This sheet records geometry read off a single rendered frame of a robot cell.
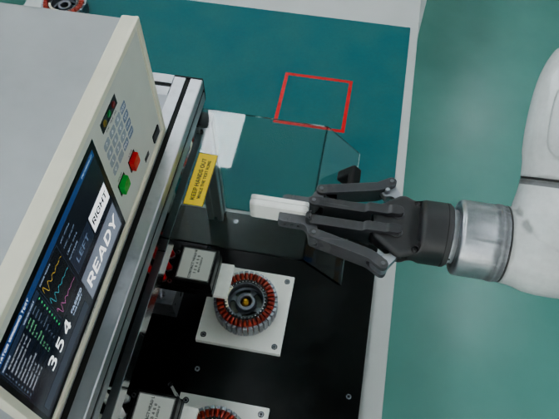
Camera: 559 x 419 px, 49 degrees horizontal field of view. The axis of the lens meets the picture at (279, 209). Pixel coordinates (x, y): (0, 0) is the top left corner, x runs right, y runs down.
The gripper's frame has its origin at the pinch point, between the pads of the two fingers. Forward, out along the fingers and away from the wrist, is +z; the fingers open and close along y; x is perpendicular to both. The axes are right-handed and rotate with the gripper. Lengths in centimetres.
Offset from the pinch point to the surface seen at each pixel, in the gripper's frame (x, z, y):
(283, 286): -39.8, 1.0, 9.0
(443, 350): -118, -44, 34
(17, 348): 8.6, 19.6, -24.6
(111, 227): -1.1, 19.6, -5.5
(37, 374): 2.6, 19.6, -25.0
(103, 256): -2.2, 19.6, -8.9
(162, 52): -43, 41, 67
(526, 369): -118, -69, 33
